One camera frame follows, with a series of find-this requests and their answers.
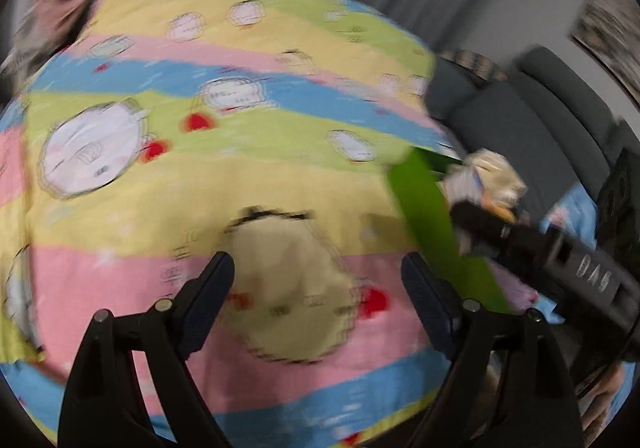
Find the striped cartoon printed blanket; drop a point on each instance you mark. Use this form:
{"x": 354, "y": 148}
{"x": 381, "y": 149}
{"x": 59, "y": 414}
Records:
{"x": 200, "y": 178}

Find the person's right hand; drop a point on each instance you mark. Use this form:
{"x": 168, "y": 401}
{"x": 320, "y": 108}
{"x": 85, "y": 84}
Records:
{"x": 602, "y": 385}

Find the striped knitted pillow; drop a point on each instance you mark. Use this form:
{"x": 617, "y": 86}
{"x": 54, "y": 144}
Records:
{"x": 475, "y": 65}

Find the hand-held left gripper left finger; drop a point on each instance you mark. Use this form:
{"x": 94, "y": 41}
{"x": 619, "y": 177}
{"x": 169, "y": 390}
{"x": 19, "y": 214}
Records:
{"x": 210, "y": 295}

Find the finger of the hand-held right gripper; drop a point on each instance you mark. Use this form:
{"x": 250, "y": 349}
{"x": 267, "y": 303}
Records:
{"x": 500, "y": 233}

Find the landscape wall painting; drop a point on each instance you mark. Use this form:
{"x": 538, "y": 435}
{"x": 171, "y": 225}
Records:
{"x": 610, "y": 23}

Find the green box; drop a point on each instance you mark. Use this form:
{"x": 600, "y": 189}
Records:
{"x": 435, "y": 228}

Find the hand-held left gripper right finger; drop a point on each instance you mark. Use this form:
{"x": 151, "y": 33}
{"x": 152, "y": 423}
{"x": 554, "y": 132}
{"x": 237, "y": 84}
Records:
{"x": 425, "y": 300}

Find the grey sofa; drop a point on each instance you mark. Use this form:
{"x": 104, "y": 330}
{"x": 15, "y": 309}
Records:
{"x": 550, "y": 73}

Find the pink grey cloth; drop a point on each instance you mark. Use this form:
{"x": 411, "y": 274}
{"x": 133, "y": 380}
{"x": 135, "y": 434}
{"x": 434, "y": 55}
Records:
{"x": 60, "y": 3}

